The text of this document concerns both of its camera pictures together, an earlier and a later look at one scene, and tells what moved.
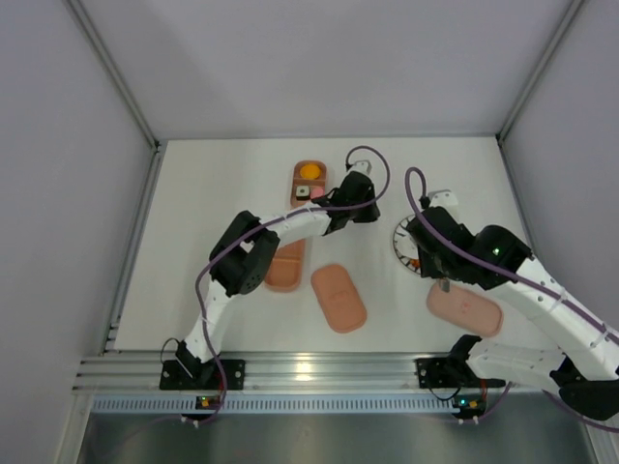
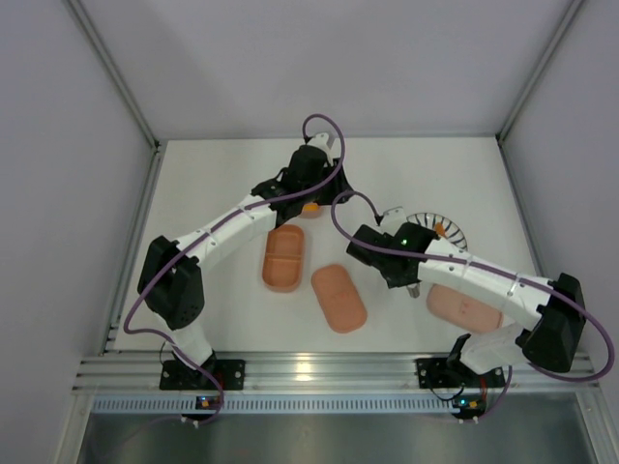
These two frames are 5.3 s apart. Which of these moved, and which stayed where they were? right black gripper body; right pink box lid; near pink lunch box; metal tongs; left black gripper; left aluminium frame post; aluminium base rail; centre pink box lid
Moved: metal tongs; right black gripper body; left black gripper
Stayed: right pink box lid; left aluminium frame post; aluminium base rail; near pink lunch box; centre pink box lid
